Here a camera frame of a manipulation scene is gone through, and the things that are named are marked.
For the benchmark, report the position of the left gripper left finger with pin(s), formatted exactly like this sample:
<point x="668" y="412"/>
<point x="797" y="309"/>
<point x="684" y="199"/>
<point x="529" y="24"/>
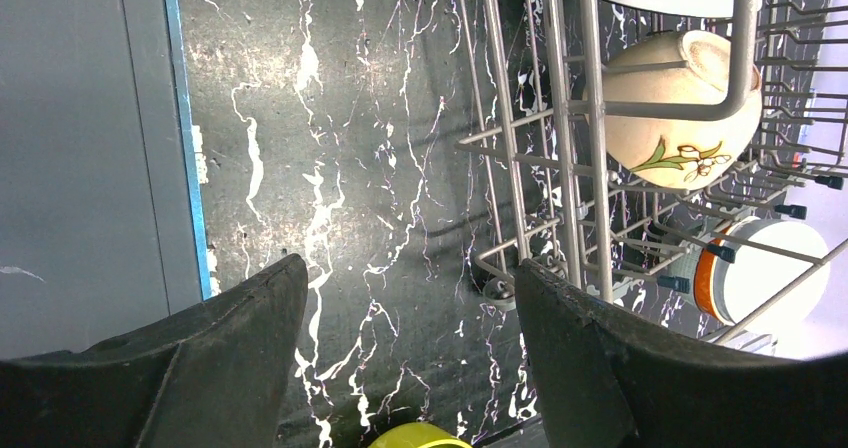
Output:
<point x="212" y="375"/>

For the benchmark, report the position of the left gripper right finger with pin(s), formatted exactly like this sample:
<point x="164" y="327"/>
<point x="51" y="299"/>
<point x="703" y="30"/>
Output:
<point x="608" y="378"/>

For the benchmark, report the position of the grey wire dish rack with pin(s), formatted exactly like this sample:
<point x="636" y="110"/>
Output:
<point x="558" y="198"/>

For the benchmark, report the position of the cream white round bowl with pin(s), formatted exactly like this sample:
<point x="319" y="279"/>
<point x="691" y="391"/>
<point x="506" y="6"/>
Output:
<point x="680" y="107"/>

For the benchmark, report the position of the orange striped bowl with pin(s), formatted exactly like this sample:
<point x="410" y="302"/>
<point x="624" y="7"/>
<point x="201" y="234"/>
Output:
<point x="731" y="291"/>

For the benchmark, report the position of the grey mat blue edge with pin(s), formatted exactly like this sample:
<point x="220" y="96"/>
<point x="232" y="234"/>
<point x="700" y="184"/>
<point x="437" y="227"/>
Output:
<point x="102" y="226"/>

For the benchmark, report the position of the yellow rimmed bowl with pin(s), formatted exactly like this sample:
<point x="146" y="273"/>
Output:
<point x="418" y="435"/>

